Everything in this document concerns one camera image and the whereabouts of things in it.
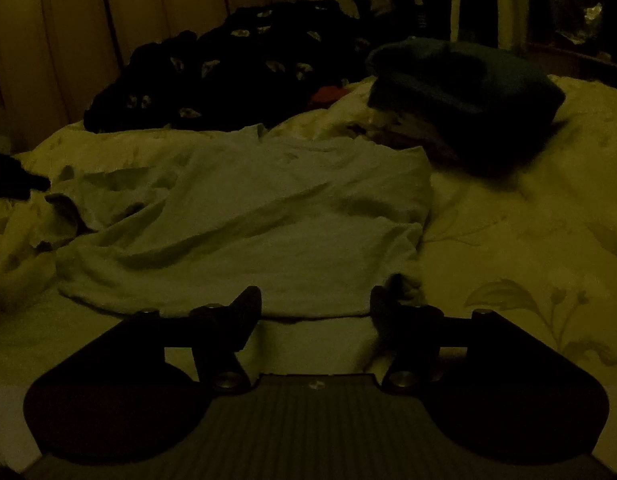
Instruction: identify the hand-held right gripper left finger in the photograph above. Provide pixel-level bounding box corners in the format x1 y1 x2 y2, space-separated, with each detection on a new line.
38 285 262 393

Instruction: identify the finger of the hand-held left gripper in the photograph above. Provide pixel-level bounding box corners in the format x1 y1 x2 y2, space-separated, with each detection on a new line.
0 152 50 202

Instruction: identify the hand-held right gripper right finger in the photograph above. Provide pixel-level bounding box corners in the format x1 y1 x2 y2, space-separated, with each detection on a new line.
370 274 603 394

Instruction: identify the white shirt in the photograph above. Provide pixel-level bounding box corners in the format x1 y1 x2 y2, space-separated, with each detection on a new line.
45 124 435 322

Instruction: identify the floral leaf print duvet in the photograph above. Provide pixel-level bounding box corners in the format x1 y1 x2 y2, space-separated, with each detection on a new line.
0 74 617 463

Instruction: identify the padded headboard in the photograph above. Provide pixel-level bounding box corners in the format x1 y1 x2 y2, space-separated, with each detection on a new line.
0 0 309 153

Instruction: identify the pale patterned cloth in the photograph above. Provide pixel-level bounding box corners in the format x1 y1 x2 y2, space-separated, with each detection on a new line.
357 106 442 157

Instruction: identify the red cloth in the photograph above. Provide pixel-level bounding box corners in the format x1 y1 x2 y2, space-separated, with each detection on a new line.
307 84 355 109

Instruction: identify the dark green folded cloth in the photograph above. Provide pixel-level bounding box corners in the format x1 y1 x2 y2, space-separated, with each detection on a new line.
365 36 568 177

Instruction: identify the dark printed blanket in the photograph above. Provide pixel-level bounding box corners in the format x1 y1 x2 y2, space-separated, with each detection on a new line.
82 0 380 134

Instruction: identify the dark wooden shelf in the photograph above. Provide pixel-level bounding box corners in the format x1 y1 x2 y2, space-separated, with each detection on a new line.
527 0 617 83

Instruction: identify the shiny crumpled bag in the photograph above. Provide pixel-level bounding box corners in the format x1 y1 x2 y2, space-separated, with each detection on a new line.
547 0 605 47

